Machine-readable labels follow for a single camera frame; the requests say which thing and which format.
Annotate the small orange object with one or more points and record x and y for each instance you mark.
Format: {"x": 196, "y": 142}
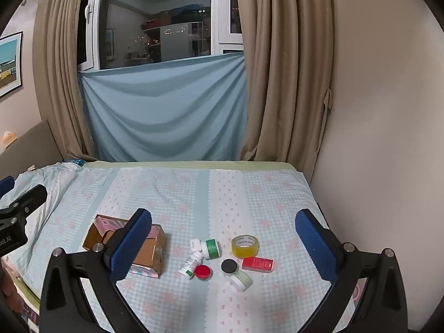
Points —
{"x": 8, "y": 137}

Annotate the yellow tape roll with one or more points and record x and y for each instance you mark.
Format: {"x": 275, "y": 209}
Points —
{"x": 245, "y": 246}

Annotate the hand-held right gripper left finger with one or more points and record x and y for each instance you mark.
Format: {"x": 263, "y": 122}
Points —
{"x": 133, "y": 242}

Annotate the light blue quilt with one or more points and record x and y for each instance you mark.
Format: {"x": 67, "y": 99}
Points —
{"x": 41, "y": 180}

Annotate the brown cardboard box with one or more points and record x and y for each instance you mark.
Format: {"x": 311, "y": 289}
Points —
{"x": 152, "y": 249}

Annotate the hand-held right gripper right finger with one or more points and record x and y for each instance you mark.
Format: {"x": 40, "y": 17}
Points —
{"x": 316, "y": 246}

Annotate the light blue hanging cloth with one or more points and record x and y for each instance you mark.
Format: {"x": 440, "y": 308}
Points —
{"x": 166, "y": 111}

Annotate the white medicine bottle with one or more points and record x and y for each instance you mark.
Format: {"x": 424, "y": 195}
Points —
{"x": 189, "y": 264}

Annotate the pink packet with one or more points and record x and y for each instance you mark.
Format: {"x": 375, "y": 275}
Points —
{"x": 105, "y": 223}

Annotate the green lid jar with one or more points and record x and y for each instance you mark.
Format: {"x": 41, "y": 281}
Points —
{"x": 211, "y": 248}

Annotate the black lid jar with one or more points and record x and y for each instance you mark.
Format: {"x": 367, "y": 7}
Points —
{"x": 229, "y": 267}

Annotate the red small box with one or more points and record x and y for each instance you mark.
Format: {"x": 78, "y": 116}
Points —
{"x": 258, "y": 264}

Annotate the beige curtain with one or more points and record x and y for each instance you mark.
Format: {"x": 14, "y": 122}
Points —
{"x": 66, "y": 76}
{"x": 288, "y": 76}

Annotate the white earbuds case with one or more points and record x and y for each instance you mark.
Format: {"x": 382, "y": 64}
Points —
{"x": 196, "y": 244}

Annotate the checked floral bedsheet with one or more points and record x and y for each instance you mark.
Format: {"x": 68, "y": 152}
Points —
{"x": 215, "y": 197}

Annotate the framed wall picture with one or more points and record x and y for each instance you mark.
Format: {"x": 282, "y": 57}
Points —
{"x": 9, "y": 62}

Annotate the beige headboard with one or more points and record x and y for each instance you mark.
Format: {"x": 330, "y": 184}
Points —
{"x": 31, "y": 145}

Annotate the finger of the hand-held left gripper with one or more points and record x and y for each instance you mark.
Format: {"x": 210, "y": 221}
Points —
{"x": 31, "y": 197}
{"x": 6, "y": 184}

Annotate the white framed window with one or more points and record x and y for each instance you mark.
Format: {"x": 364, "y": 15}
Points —
{"x": 159, "y": 20}

